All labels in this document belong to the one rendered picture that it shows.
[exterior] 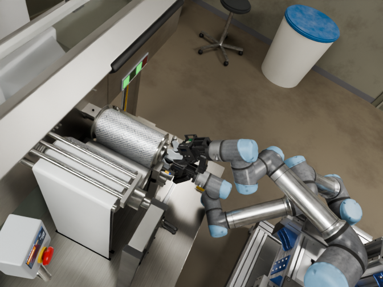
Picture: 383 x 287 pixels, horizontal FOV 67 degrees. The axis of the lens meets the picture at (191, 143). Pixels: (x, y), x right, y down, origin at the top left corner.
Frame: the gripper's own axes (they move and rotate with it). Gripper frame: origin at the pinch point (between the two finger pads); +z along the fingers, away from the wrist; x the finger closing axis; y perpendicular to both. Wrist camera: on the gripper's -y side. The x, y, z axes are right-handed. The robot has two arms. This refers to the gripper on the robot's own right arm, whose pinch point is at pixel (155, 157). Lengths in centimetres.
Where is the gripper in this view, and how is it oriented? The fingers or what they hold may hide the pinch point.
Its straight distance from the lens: 129.8
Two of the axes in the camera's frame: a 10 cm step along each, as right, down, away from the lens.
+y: 2.4, -5.6, -8.0
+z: -8.9, -4.5, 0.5
